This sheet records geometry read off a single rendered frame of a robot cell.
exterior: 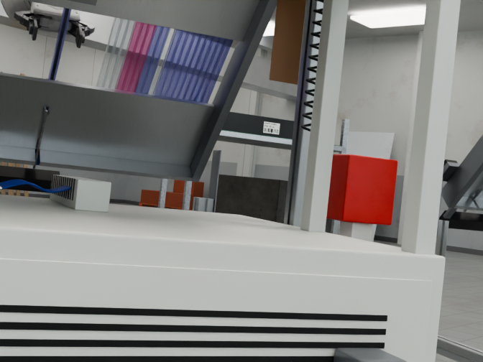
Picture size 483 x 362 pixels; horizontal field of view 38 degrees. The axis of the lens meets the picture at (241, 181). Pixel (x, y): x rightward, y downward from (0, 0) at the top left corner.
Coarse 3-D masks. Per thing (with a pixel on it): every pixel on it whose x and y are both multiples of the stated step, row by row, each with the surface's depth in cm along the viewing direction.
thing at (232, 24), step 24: (24, 0) 132; (48, 0) 133; (72, 0) 130; (96, 0) 131; (120, 0) 136; (144, 0) 137; (168, 0) 138; (192, 0) 139; (216, 0) 141; (240, 0) 142; (168, 24) 142; (192, 24) 144; (216, 24) 145; (240, 24) 146
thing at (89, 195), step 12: (216, 156) 173; (216, 168) 172; (12, 180) 119; (24, 180) 118; (60, 180) 118; (72, 180) 108; (84, 180) 104; (96, 180) 108; (216, 180) 172; (60, 192) 117; (72, 192) 107; (84, 192) 104; (96, 192) 105; (108, 192) 105; (216, 192) 172; (72, 204) 106; (84, 204) 104; (96, 204) 105; (108, 204) 105
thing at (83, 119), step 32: (0, 96) 146; (32, 96) 148; (64, 96) 150; (96, 96) 151; (128, 96) 153; (160, 96) 156; (0, 128) 152; (32, 128) 154; (64, 128) 156; (96, 128) 158; (128, 128) 160; (160, 128) 162; (192, 128) 164; (160, 160) 169
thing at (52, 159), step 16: (0, 160) 153; (16, 160) 154; (32, 160) 156; (48, 160) 157; (64, 160) 159; (80, 160) 161; (96, 160) 163; (112, 160) 164; (128, 160) 166; (144, 176) 166; (160, 176) 167; (176, 176) 168
